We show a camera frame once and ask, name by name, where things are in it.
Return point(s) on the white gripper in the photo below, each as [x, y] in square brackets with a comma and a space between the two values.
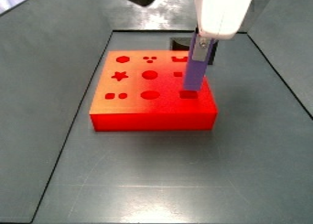
[219, 20]

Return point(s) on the orange red shape board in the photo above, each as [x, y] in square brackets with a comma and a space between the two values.
[140, 94]

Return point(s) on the purple rectangle block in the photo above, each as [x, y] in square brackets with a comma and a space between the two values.
[196, 70]

